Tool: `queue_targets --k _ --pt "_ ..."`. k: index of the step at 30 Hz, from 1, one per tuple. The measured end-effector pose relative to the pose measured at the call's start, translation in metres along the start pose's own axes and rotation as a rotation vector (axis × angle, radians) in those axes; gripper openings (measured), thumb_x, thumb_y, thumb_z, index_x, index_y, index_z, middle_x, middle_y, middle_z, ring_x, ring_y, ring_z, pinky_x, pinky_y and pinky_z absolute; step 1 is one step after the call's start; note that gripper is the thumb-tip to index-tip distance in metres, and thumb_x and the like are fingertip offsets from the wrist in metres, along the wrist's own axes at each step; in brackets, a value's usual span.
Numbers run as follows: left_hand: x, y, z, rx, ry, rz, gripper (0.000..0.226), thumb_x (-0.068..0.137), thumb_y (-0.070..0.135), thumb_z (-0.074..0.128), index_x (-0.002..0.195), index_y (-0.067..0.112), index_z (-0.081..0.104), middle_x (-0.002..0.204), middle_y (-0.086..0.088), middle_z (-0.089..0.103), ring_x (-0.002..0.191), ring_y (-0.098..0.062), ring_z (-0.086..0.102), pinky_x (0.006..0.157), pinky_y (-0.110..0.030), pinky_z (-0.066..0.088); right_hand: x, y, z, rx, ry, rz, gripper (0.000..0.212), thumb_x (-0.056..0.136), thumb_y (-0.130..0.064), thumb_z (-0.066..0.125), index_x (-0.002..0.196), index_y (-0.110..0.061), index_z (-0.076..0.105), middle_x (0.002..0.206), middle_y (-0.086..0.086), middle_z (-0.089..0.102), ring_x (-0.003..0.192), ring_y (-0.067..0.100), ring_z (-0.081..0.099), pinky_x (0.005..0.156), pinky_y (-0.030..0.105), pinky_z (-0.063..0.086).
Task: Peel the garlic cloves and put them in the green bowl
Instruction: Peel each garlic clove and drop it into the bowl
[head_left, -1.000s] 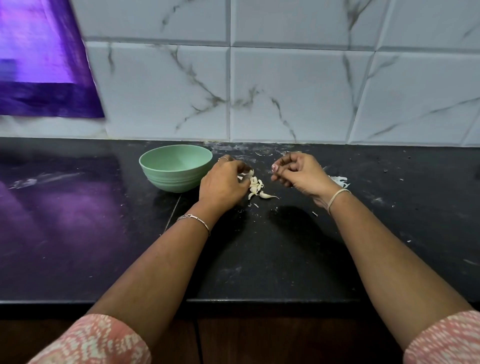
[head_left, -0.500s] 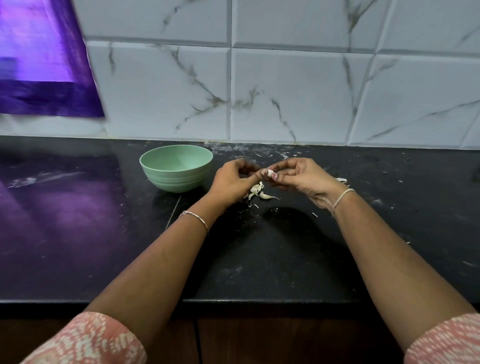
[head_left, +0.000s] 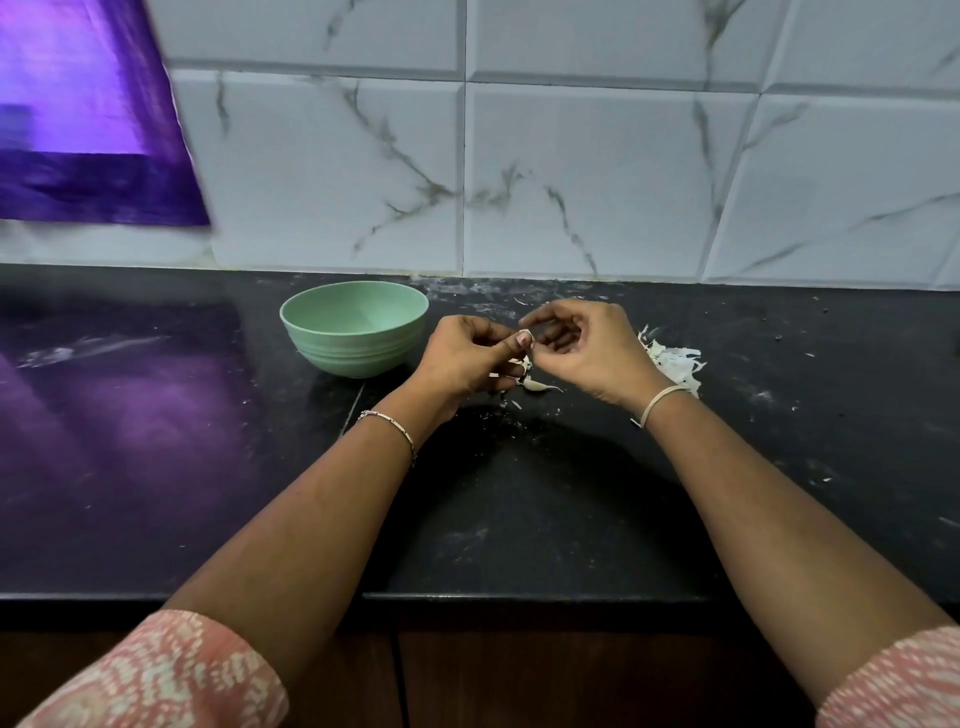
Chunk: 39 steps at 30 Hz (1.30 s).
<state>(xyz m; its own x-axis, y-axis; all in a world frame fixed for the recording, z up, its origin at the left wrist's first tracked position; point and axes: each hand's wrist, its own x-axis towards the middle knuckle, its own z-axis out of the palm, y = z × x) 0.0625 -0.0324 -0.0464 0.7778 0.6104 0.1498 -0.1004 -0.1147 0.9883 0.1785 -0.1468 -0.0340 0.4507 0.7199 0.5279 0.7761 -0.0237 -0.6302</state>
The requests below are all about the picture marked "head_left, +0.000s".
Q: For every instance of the person's left hand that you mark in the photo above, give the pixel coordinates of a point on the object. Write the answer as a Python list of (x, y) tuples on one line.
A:
[(458, 360)]

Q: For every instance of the person's right hand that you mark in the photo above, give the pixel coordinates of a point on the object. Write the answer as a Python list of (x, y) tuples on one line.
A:
[(600, 353)]

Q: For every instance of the garlic clove cluster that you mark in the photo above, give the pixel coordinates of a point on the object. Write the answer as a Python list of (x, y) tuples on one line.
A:
[(536, 386)]

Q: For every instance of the mint green bowl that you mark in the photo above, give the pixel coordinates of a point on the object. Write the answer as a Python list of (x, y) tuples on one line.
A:
[(354, 326)]

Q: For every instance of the person's left forearm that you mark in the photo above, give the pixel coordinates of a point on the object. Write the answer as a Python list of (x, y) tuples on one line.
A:
[(293, 540)]

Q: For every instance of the person's right forearm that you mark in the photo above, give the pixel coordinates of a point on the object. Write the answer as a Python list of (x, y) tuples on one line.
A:
[(795, 540)]

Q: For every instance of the pile of white garlic peels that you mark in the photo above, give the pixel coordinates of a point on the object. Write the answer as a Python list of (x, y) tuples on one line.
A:
[(674, 360)]

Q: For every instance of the pink patterned left sleeve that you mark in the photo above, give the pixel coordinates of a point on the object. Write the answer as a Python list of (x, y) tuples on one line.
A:
[(165, 672)]

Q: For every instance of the pink patterned sleeve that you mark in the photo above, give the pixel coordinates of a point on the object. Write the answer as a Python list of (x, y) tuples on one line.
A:
[(165, 672), (897, 683)]

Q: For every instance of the pink patterned right sleeve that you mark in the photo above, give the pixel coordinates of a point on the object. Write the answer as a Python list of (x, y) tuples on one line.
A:
[(897, 683)]

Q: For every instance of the purple cloth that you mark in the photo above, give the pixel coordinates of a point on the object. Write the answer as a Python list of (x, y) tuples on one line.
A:
[(90, 105)]

